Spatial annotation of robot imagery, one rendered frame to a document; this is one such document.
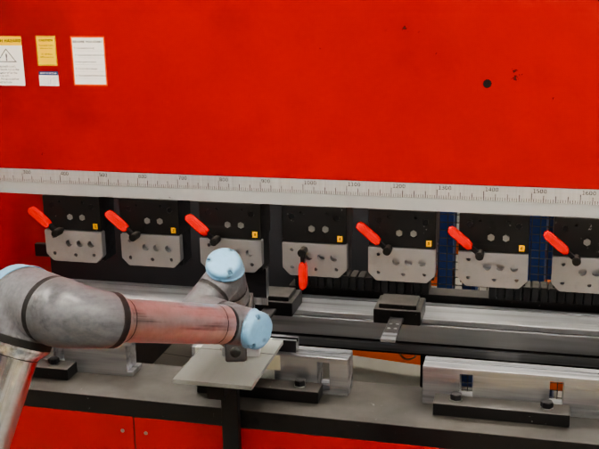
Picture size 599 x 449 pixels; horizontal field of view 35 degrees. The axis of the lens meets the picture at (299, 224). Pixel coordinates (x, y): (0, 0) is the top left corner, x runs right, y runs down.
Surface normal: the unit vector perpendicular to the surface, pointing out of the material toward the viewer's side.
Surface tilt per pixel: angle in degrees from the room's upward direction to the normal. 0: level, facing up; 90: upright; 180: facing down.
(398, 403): 0
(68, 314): 71
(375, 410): 0
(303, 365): 90
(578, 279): 90
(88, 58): 90
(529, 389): 90
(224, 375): 0
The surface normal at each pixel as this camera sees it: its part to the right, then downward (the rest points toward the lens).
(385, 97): -0.24, 0.26
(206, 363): -0.02, -0.96
